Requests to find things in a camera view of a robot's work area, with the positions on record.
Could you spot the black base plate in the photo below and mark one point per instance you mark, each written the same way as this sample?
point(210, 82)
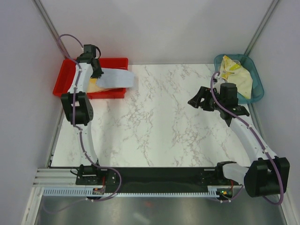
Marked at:
point(152, 178)

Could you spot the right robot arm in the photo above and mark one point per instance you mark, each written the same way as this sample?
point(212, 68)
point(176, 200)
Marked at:
point(268, 173)

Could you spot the red plastic tray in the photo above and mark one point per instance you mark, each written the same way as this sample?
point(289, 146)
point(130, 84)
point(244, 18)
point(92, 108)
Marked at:
point(67, 73)

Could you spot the pale yellow patterned towel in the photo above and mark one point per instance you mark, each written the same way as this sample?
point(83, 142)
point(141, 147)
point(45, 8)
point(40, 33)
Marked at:
point(235, 73)

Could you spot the light blue towel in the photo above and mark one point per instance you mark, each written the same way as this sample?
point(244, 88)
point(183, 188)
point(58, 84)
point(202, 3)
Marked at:
point(116, 78)

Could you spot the right aluminium frame post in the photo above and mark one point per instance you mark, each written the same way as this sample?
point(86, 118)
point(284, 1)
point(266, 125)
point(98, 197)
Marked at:
point(262, 25)

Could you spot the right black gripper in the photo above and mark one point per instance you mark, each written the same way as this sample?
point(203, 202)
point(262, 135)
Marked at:
point(204, 92)

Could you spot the white slotted cable duct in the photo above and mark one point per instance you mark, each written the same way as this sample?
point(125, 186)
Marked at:
point(94, 192)

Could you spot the teal plastic basket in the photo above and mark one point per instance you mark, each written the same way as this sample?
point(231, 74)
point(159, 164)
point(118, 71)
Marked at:
point(248, 64)

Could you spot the aluminium frame post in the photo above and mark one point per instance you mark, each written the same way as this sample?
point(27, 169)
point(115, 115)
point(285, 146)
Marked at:
point(50, 26)
point(262, 25)

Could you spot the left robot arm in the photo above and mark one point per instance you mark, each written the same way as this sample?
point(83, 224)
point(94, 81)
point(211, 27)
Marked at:
point(76, 104)

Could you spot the left aluminium frame post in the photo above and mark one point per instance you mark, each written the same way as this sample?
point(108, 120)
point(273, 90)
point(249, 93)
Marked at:
point(50, 26)

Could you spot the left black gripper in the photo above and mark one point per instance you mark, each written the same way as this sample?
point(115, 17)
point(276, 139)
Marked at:
point(100, 73)

